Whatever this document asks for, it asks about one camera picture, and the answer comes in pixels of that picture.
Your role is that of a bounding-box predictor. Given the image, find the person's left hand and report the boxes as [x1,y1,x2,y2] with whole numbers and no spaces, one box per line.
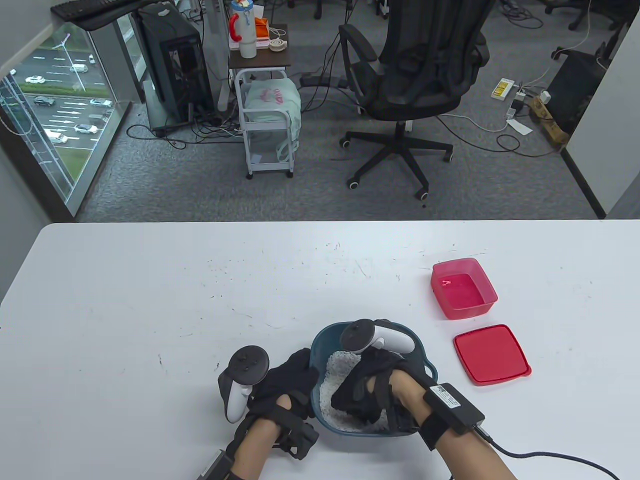
[225,347,321,461]

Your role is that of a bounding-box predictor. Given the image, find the black right sensor cable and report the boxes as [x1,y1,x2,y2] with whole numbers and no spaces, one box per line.
[475,425,621,480]

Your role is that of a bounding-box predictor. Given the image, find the person's left forearm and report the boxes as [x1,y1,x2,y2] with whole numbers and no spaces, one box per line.
[230,417,283,480]

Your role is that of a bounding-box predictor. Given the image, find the white tumbler with red handle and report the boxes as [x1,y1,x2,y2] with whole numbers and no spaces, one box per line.
[229,0,258,59]

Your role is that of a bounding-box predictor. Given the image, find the brown cardboard box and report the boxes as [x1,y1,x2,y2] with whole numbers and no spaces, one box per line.
[530,96,571,146]

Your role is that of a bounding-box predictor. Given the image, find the black case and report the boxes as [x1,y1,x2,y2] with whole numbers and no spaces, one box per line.
[547,49,608,136]

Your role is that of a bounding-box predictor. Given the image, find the black chair base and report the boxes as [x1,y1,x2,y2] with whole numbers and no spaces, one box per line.
[307,0,357,22]
[544,0,608,31]

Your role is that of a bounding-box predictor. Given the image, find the white desk leg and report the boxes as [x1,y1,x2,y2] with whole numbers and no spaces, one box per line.
[200,0,231,113]

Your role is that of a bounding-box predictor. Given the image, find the black left wrist sensor box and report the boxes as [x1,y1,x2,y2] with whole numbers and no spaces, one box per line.
[197,449,236,480]

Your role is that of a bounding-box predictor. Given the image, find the black right wrist sensor box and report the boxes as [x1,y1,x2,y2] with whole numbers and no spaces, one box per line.
[417,382,486,451]

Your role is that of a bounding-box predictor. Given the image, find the red plastic container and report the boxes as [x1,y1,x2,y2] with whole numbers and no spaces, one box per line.
[430,257,499,321]

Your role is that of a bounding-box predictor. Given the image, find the person's right forearm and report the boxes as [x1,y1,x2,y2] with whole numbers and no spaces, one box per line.
[387,372,518,480]

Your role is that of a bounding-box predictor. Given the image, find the black white left controller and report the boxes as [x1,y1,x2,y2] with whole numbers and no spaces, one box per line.
[217,346,271,425]

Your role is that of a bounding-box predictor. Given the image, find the glass window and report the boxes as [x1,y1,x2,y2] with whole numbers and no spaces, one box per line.
[0,12,133,216]

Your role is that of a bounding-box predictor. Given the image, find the teal plastic basin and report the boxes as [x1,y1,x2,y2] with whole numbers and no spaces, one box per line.
[310,322,439,438]

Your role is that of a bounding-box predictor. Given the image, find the black wrist sensor box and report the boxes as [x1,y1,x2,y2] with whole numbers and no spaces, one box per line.
[417,382,486,451]
[197,449,236,480]

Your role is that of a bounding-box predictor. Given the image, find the black computer tower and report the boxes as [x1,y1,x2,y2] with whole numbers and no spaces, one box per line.
[137,4,213,133]

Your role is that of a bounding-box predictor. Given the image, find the black keyboard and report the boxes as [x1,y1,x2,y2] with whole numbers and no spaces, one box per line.
[50,0,156,31]

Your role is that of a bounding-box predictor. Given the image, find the person's right hand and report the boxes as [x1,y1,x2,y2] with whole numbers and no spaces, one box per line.
[330,347,436,436]

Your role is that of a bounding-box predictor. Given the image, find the black cable bundle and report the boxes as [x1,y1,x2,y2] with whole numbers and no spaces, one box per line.
[126,100,246,151]

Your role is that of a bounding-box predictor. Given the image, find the pale green plastic bag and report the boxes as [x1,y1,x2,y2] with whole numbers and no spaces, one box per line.
[243,80,302,156]

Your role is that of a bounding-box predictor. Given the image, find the white rolling cart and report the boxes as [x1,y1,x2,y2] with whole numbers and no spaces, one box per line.
[228,23,302,179]

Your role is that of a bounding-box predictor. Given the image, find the red container lid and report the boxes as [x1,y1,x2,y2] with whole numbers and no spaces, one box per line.
[453,324,532,387]

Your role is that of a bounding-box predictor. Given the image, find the white rice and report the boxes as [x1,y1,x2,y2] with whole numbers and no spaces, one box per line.
[318,350,391,433]

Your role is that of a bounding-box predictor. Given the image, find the black floor cable loop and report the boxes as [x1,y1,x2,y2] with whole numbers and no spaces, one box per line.
[435,114,558,158]

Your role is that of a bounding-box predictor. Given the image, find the black office chair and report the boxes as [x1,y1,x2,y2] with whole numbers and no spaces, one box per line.
[339,0,492,201]

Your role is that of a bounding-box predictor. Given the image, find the black power strip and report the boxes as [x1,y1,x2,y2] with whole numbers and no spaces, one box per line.
[300,74,351,88]

